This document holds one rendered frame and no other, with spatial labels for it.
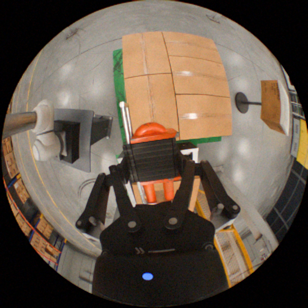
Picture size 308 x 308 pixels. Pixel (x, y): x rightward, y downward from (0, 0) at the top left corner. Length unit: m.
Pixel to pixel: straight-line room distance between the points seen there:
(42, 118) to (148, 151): 0.64
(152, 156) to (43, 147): 0.66
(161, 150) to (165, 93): 0.79
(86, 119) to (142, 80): 0.53
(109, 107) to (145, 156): 1.41
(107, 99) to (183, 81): 1.02
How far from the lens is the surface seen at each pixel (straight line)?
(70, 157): 0.86
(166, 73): 0.98
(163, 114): 0.91
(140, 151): 0.17
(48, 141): 0.75
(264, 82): 1.76
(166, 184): 0.22
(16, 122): 0.60
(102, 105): 1.60
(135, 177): 0.19
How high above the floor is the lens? 1.45
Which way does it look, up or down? 69 degrees down
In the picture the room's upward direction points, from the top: 173 degrees clockwise
